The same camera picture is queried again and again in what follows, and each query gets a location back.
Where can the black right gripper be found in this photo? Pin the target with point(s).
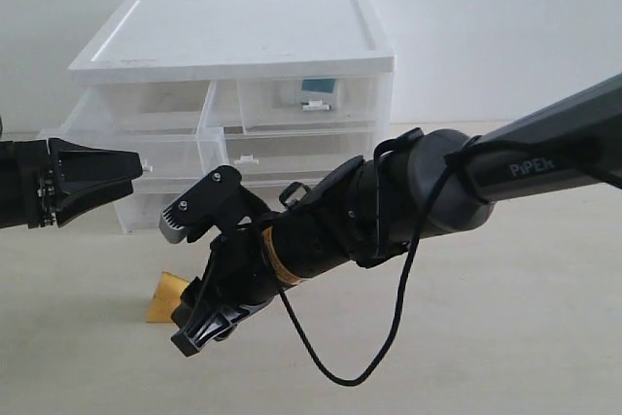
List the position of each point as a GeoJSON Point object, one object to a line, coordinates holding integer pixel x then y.
{"type": "Point", "coordinates": [237, 283]}

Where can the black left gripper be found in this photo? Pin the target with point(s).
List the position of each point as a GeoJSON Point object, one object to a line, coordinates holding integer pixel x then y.
{"type": "Point", "coordinates": [52, 160]}

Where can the yellow cheese wedge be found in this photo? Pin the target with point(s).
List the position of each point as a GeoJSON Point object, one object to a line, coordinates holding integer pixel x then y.
{"type": "Point", "coordinates": [166, 298]}

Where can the white pill bottle blue label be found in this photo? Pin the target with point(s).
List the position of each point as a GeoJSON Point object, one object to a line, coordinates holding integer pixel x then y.
{"type": "Point", "coordinates": [318, 95]}

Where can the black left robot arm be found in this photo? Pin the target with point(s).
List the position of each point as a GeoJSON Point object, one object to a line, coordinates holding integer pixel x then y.
{"type": "Point", "coordinates": [13, 185]}

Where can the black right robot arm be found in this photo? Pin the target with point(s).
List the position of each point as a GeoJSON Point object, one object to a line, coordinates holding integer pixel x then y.
{"type": "Point", "coordinates": [369, 210]}

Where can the white plastic drawer cabinet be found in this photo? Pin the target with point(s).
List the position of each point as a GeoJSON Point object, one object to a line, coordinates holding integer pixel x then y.
{"type": "Point", "coordinates": [227, 41]}

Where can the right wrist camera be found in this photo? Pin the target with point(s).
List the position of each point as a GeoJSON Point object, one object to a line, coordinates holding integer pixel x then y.
{"type": "Point", "coordinates": [217, 200]}

